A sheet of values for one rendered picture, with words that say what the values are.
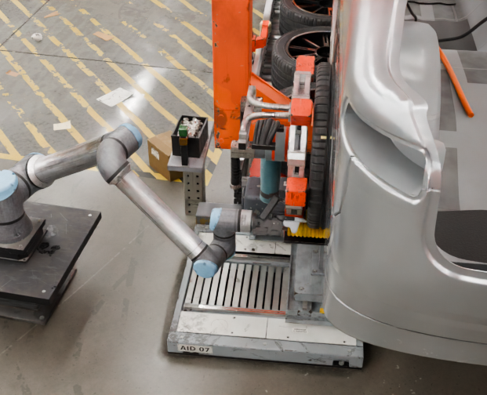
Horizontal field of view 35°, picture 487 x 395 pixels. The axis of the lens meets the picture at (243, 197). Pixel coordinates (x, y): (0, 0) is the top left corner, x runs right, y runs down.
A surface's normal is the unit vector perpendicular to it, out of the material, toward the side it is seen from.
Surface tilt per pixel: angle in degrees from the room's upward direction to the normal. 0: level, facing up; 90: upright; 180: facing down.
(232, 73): 90
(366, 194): 88
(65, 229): 0
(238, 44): 90
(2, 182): 4
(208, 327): 0
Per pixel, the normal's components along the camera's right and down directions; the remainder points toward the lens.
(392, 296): -0.47, 0.67
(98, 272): 0.00, -0.80
